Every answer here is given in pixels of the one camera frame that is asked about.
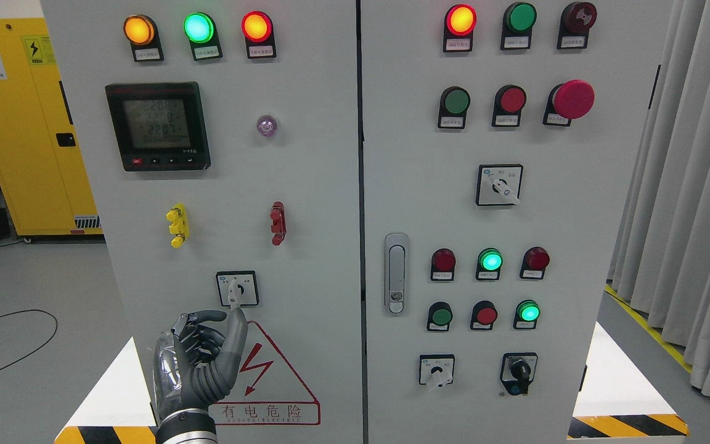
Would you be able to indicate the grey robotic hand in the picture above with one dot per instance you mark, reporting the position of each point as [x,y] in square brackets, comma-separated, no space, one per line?
[196,362]

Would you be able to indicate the white rotary light switch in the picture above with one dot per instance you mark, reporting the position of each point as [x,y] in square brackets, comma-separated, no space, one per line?
[241,286]

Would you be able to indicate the silver black robot forearm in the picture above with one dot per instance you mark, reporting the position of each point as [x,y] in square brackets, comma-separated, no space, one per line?
[193,425]

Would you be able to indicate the red electric danger sticker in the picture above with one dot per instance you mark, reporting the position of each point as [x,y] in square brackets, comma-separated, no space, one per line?
[268,391]

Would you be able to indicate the black digital power meter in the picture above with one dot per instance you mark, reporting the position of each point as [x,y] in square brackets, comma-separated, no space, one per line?
[159,126]

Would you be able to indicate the small clear lamp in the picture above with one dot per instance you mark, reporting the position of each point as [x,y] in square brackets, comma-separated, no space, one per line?
[267,125]

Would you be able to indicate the green push button lower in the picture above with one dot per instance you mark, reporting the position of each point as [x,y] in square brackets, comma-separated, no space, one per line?
[439,317]

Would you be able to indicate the dark red indicator left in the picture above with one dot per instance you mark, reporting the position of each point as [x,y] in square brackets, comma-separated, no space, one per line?
[443,263]

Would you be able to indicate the dark red indicator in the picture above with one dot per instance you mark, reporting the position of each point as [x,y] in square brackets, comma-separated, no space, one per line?
[443,263]
[534,264]

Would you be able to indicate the grey electrical cabinet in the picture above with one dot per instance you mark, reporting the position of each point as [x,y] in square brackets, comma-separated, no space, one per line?
[356,87]

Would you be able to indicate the red push button lower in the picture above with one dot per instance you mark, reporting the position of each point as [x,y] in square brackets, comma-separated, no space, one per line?
[483,316]

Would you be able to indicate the red push button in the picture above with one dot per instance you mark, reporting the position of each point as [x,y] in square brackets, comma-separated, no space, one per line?
[508,104]
[483,316]

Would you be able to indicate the lit green indicator middle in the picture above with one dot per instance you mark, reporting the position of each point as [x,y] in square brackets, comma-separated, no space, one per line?
[488,265]

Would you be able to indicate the green indicator light top left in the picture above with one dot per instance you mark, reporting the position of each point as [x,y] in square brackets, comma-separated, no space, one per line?
[202,34]

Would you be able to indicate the yellow indicator light top left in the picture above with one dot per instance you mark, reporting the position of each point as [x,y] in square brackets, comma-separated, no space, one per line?
[144,38]

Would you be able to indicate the lit green push button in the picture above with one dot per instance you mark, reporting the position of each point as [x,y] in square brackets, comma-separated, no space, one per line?
[527,314]

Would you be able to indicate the red indicator light top left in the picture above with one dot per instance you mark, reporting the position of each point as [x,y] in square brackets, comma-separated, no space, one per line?
[258,31]

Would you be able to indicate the yellow safety cabinet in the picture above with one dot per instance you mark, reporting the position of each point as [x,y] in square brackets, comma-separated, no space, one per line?
[42,173]

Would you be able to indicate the dark red indicator right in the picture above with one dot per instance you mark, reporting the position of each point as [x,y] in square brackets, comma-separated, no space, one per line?
[534,264]

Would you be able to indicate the green push button upper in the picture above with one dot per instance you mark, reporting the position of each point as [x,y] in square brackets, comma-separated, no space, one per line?
[453,107]

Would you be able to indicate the red push button upper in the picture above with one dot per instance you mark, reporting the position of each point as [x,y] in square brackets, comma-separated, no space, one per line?
[508,104]

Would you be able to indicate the lit red indicator right door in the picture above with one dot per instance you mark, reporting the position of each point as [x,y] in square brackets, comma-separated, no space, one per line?
[458,28]

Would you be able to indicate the red emergency stop button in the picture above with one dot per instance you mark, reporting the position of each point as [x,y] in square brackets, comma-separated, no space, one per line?
[567,102]

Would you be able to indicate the green indicator top right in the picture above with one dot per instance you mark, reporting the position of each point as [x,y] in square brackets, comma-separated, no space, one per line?
[517,26]

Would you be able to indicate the grey curtain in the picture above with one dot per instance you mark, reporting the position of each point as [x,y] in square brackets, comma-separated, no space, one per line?
[661,259]

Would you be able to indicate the red buzzer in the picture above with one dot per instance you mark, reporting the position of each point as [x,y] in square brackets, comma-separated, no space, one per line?
[575,23]

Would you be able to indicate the yellow terminal post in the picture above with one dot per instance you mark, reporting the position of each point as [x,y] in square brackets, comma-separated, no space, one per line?
[177,217]

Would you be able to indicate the red terminal post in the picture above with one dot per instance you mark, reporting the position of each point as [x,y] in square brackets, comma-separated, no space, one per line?
[278,223]

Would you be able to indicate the silver door lock handle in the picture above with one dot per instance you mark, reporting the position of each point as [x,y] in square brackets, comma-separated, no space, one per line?
[396,245]

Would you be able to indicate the white rotary switch lower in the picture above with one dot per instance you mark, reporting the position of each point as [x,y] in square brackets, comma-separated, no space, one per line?
[436,371]

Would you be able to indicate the black key selector switch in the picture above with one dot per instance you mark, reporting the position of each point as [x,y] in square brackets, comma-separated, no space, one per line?
[517,372]

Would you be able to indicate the white rotary switch right upper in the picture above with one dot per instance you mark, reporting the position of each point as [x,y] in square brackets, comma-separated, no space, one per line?
[498,185]

